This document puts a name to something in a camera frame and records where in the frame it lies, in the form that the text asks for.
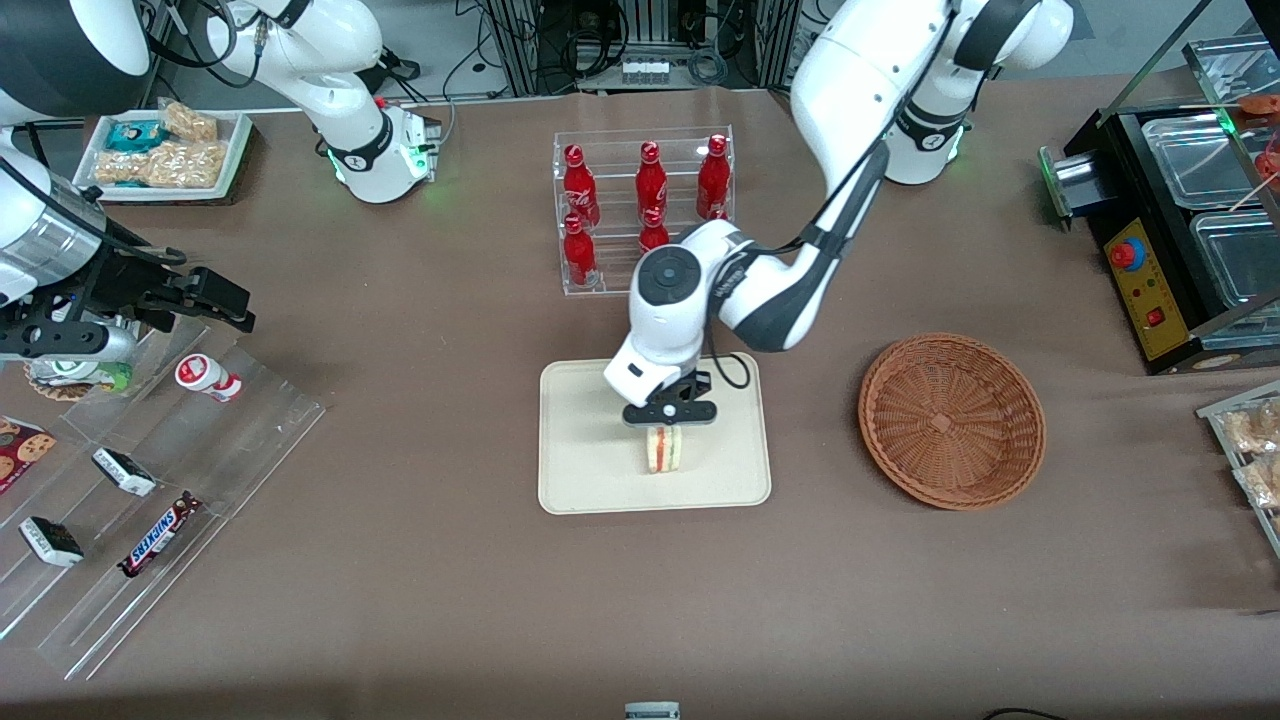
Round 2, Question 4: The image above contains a steel food pan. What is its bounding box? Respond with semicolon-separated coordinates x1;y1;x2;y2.
1189;208;1280;313
1141;113;1273;213

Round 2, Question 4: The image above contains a black white snack box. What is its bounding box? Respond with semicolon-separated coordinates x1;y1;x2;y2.
91;447;158;499
18;515;86;569

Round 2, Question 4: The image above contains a black food warmer appliance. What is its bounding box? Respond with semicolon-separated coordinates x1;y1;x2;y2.
1038;98;1280;378

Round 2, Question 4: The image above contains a green lidded cup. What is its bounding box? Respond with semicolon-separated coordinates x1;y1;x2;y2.
38;360;134;393

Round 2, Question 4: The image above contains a beige rectangular plastic tray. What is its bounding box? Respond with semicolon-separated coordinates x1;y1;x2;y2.
538;352;773;516

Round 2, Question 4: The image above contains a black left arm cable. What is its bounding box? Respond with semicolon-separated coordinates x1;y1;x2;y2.
700;140;893;393

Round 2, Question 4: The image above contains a triangular sandwich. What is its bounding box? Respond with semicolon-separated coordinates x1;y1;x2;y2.
644;426;690;477

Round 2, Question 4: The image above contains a small round wicker coaster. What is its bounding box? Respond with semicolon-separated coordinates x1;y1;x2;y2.
24;358;101;403

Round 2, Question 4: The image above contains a grey bread tray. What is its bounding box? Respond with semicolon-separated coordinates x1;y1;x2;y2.
1196;378;1280;559

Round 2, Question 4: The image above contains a wrapped bread pack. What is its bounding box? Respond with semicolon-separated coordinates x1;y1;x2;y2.
1234;455;1280;513
1221;398;1280;456

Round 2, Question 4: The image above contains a teal snack packet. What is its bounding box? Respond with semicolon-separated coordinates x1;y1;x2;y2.
104;119;168;153

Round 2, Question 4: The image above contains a steel shelf tray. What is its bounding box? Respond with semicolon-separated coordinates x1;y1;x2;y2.
1183;36;1271;109

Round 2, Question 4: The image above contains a brown round wicker basket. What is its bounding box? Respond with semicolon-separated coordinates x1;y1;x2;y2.
857;332;1047;512

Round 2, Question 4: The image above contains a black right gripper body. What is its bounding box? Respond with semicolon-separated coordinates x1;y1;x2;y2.
72;245;206;329

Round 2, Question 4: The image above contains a white red yogurt bottle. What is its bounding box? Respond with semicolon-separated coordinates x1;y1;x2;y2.
174;353;244;404

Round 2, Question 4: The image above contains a white snack tray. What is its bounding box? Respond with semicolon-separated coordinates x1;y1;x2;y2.
72;108;255;204

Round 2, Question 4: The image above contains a clear acrylic stepped display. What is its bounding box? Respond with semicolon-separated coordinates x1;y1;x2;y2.
0;320;329;684

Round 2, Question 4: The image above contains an aluminium equipment frame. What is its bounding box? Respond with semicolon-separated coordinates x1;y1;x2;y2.
485;0;801;98

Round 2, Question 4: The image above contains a small clear peanut snack bag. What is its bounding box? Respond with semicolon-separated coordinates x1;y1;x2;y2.
159;99;220;143

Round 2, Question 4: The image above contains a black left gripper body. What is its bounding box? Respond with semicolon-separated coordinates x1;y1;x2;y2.
621;369;718;429

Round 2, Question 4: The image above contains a snickers chocolate bar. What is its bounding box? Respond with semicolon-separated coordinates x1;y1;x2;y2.
117;490;205;580

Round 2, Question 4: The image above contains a red cookie pack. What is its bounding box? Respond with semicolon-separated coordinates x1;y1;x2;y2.
0;416;58;495

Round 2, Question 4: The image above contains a clear acrylic bottle rack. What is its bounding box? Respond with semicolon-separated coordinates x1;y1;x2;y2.
552;125;737;298

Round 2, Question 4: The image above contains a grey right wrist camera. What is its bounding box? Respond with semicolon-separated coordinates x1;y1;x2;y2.
0;322;139;364

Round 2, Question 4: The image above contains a large clear peanut snack bag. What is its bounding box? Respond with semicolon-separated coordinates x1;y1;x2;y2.
94;139;231;190

